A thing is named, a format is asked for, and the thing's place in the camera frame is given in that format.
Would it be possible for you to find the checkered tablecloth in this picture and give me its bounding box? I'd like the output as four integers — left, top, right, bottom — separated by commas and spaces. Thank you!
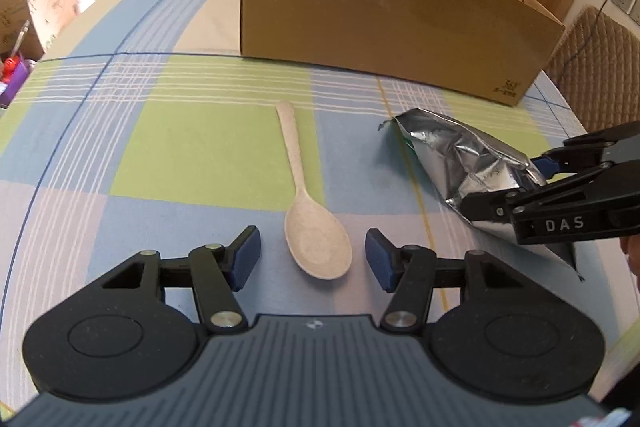
1, 0, 639, 410

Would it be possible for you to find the brown cardboard box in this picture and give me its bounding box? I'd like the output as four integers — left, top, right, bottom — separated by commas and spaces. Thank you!
240, 0, 564, 105

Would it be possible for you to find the black power cable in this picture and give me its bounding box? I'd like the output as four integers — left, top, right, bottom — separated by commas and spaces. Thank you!
560, 0, 626, 73

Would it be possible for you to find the beige plastic spoon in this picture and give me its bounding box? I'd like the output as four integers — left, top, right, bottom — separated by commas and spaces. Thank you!
277, 101, 352, 281

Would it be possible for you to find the brown quilted chair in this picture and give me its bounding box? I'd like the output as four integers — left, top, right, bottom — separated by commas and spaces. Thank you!
544, 5, 639, 132

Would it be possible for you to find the silver foil pouch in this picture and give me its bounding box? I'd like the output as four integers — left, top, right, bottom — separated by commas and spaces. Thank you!
378, 108, 584, 280

